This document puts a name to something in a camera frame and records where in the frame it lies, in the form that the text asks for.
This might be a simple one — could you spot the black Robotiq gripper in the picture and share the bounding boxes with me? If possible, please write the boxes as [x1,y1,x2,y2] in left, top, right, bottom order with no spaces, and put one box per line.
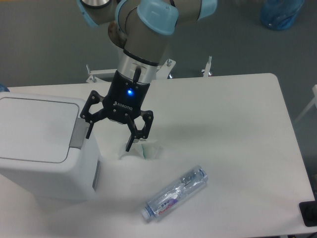
[79,70,154,152]

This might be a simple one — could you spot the white push-button trash can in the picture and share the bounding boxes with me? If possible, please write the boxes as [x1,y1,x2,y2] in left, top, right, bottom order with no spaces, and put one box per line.
[0,92,101,200]

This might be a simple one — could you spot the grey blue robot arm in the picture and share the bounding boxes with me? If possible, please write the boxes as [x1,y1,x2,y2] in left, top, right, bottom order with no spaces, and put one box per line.
[77,0,217,150]

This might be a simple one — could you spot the clear plastic water bottle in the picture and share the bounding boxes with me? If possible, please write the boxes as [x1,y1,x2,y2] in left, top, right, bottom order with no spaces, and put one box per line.
[141,166,208,222]

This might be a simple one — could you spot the blue object at left edge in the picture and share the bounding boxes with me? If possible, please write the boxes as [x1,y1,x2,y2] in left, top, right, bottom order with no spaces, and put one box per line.
[0,83,10,92]

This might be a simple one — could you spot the blue plastic bag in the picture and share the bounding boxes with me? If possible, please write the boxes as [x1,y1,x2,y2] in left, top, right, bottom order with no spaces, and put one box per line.
[260,0,305,31]

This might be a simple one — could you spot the black device at table edge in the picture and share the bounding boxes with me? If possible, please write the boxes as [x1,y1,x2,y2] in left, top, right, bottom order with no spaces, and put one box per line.
[299,201,317,227]

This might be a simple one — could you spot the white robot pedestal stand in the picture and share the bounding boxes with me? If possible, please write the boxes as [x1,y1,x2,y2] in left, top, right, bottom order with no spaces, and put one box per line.
[86,56,212,83]

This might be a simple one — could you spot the white frame at right edge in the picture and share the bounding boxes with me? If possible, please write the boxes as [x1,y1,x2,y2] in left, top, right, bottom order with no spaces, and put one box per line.
[295,84,317,123]

